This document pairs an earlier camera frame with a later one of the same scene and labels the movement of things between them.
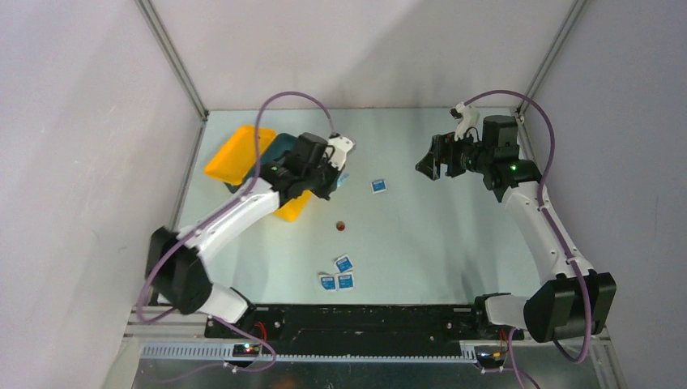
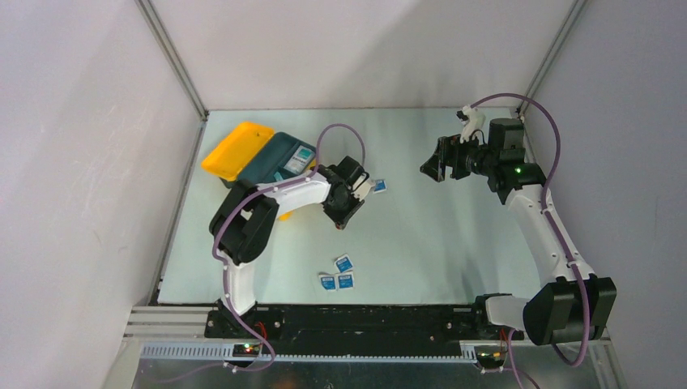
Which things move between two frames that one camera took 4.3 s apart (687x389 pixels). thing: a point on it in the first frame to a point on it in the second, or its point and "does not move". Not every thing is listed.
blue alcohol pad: x=329 y=282 does not move
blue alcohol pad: x=343 y=263 does not move
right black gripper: x=443 y=152 does not move
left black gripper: x=334 y=173 to x=343 y=219
